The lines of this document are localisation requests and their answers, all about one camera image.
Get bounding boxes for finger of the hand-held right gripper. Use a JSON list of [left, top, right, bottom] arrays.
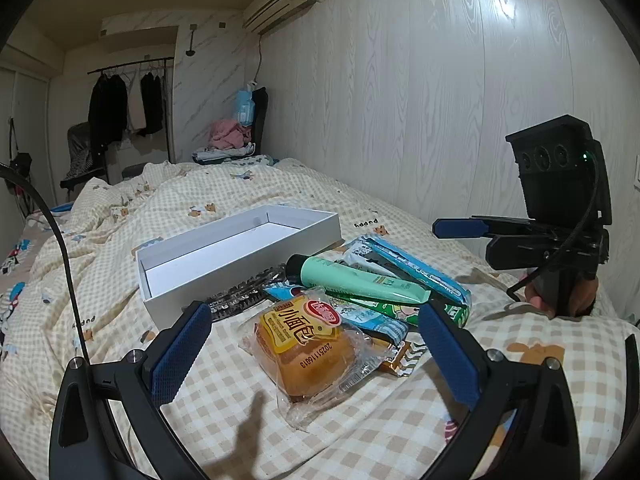
[[486, 234, 552, 271], [432, 215, 533, 239]]

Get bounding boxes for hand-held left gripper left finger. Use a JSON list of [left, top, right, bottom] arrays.
[[50, 301, 214, 480]]

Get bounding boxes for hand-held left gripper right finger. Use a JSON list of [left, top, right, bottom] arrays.
[[418, 300, 583, 480]]

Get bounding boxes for orange snack packet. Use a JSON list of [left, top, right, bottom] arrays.
[[377, 337, 428, 377]]

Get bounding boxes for narrow blue snack packet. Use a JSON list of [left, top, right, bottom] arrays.
[[367, 237, 473, 311]]

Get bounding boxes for green snack packet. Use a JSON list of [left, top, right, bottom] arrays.
[[325, 292, 471, 328]]

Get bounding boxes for blue snack packet with figure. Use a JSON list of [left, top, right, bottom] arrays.
[[262, 282, 411, 348]]

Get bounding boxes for white and blue snack packet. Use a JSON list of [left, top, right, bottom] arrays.
[[342, 236, 401, 281]]

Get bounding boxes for green tube with black cap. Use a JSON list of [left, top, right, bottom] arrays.
[[285, 254, 431, 306]]

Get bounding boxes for bread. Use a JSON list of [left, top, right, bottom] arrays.
[[239, 285, 388, 431]]

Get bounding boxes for white cardboard box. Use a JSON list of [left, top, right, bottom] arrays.
[[136, 204, 343, 330]]

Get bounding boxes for person's right hand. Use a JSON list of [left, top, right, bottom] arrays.
[[525, 276, 601, 320]]

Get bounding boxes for cartoon print bed sheet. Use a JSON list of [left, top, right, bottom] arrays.
[[0, 210, 66, 361]]

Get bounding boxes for striped chair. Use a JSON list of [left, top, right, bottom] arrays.
[[60, 122, 108, 191]]

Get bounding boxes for pink cloth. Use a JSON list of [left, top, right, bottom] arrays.
[[209, 119, 253, 151]]

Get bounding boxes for black chair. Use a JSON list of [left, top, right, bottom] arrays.
[[249, 86, 268, 156]]

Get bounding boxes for black hanging bag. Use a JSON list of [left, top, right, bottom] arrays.
[[7, 117, 33, 196]]

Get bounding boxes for white hanging garment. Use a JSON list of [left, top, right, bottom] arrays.
[[125, 77, 147, 133]]

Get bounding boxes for narrow black hanging clothes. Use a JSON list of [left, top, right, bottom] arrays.
[[137, 71, 165, 137]]

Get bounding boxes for wide black hanging clothes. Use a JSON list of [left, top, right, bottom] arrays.
[[87, 72, 128, 148]]

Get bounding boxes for white air conditioner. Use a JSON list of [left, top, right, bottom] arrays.
[[242, 0, 318, 36]]

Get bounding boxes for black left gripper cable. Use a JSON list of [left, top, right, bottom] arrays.
[[0, 162, 93, 366]]

